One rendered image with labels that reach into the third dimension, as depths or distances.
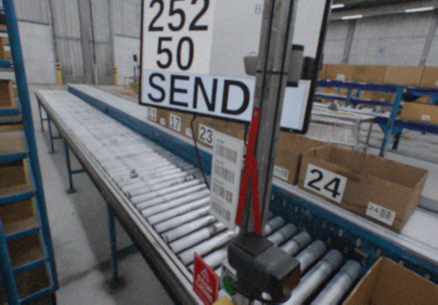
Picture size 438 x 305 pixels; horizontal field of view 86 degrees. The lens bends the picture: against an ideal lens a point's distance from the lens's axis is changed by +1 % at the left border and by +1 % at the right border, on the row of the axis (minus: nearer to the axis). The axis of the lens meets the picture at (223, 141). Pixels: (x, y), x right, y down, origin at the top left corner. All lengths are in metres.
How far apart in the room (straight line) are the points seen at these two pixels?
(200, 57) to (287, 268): 0.48
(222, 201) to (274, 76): 0.28
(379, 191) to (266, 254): 0.64
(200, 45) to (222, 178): 0.32
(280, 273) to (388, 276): 0.49
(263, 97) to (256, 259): 0.26
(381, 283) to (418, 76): 4.88
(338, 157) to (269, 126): 0.95
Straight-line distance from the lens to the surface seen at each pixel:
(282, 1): 0.40
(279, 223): 1.12
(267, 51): 0.41
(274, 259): 0.41
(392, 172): 1.26
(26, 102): 1.35
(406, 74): 5.55
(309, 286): 0.89
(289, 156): 1.11
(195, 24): 0.63
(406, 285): 0.84
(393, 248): 0.98
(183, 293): 0.85
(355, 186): 1.01
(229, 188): 0.48
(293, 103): 0.51
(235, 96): 0.55
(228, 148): 0.46
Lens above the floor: 1.36
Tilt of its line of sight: 16 degrees down
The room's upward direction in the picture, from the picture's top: 4 degrees clockwise
